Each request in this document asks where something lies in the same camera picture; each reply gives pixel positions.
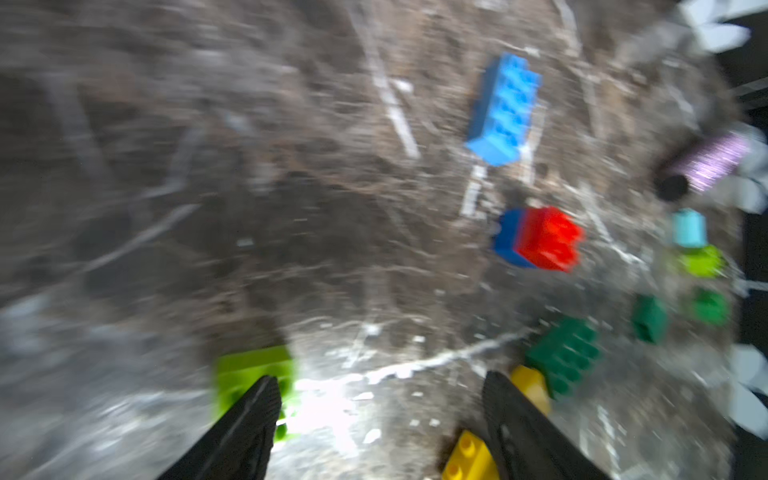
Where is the purple glitter microphone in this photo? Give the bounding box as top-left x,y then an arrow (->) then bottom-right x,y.
653,132 -> 751,202

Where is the light blue long lego brick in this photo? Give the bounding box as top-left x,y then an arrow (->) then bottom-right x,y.
465,53 -> 541,167

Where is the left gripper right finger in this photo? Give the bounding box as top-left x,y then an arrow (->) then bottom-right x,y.
482,371 -> 609,480

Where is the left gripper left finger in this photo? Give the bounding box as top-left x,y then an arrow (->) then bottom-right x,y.
159,376 -> 282,480

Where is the lime green lego brick left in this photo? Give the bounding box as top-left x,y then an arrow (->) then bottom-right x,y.
214,345 -> 300,443

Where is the red lego brick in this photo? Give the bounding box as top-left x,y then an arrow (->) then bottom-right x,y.
515,207 -> 584,272

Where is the green square lego brick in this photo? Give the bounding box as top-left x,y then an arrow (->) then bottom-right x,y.
690,288 -> 729,326

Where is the lime green lego brick right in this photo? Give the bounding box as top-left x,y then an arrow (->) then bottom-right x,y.
679,245 -> 725,278

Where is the yellow lego brick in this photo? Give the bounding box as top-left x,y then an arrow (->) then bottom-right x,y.
441,430 -> 500,480
509,365 -> 551,416

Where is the cyan lego brick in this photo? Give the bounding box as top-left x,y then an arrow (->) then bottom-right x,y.
673,208 -> 708,249

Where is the yellow lego brick front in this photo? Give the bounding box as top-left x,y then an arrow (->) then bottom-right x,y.
441,430 -> 500,480

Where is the lime green lego brick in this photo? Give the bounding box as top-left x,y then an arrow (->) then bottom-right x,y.
679,245 -> 725,278
214,345 -> 300,443

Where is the small dark green lego brick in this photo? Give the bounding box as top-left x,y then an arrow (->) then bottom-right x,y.
631,295 -> 668,344

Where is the dark blue lego brick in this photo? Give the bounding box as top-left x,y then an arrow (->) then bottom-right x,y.
493,209 -> 534,268

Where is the dark green long lego brick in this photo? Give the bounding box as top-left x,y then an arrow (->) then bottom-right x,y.
524,317 -> 600,400

